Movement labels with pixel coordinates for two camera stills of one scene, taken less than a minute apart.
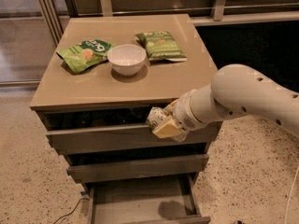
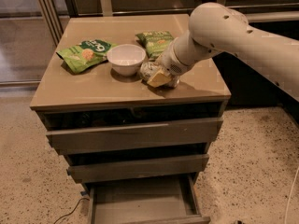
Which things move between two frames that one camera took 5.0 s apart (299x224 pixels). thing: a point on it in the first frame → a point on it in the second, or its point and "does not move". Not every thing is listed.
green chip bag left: x=86 y=55 does not move
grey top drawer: x=125 y=136 does not move
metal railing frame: x=56 y=3 does not move
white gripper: x=182 y=115 → x=170 y=63
